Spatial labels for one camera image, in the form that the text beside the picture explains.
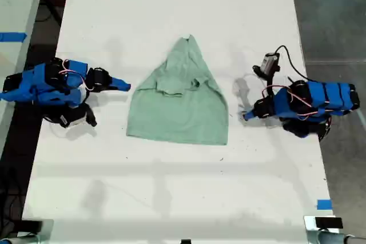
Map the pale green T-shirt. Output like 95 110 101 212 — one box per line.
125 34 229 146

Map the short blue tape piece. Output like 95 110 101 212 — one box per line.
316 199 333 210

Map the small black box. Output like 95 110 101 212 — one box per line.
314 217 343 229
19 219 43 234

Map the long blue tape strip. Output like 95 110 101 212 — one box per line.
0 31 28 42

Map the black camera box white label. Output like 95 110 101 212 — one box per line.
55 103 98 129

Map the white mounting plate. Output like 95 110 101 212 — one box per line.
303 215 348 232

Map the black camera cable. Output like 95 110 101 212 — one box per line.
273 45 309 82

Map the black camera stalk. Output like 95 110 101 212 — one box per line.
252 65 280 87

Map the grey black camera box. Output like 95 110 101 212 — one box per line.
260 52 280 73

